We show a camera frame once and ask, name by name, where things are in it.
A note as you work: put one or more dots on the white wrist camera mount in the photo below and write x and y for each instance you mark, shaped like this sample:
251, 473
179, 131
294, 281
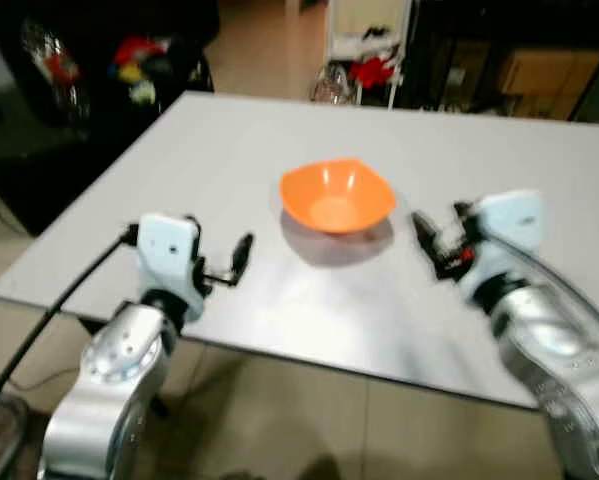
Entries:
167, 250
509, 215

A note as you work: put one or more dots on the orange plastic bowl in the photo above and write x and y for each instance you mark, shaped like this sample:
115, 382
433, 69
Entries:
337, 200

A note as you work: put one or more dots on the brown cardboard box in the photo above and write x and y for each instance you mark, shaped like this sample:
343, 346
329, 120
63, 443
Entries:
549, 80

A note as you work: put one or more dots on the clear plastic bag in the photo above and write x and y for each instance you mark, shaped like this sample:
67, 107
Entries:
54, 65

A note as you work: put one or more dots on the dark shelf unit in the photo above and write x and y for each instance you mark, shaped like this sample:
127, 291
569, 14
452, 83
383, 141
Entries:
519, 20

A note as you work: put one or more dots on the white rack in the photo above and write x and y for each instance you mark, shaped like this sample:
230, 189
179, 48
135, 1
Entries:
364, 45

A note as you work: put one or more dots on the red cloth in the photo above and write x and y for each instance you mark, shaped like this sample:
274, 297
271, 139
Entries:
374, 72

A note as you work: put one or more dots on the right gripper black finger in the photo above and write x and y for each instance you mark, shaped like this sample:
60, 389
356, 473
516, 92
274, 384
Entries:
463, 212
423, 230

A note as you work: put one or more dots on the black cabinet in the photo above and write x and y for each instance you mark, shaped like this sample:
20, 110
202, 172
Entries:
89, 15

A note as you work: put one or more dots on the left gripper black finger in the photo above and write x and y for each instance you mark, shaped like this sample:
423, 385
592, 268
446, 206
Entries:
194, 228
244, 252

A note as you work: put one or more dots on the pale green white item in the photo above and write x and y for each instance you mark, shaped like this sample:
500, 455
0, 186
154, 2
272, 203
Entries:
144, 92

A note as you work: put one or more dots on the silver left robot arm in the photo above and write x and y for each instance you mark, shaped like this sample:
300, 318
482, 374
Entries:
109, 380

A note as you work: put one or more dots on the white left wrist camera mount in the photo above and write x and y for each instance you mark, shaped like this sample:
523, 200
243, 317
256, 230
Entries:
167, 250

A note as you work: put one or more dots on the small yellow item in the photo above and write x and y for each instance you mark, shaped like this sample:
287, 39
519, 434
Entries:
129, 72

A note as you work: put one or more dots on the red toy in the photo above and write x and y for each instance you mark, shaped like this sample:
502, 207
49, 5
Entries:
139, 48

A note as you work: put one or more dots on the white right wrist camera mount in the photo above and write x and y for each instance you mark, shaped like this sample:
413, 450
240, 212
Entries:
509, 215

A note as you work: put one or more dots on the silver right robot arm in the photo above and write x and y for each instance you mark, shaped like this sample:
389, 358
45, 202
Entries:
559, 350

